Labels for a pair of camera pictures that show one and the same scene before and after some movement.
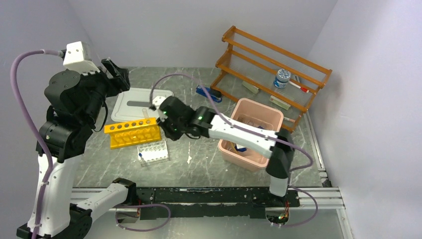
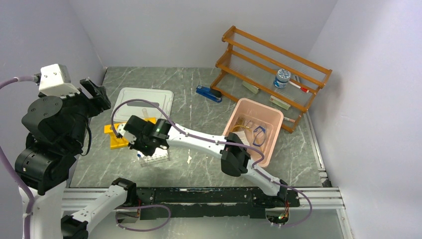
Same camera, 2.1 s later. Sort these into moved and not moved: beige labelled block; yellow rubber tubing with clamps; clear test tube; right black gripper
Moved: right black gripper
Not moved: beige labelled block; yellow rubber tubing with clamps; clear test tube
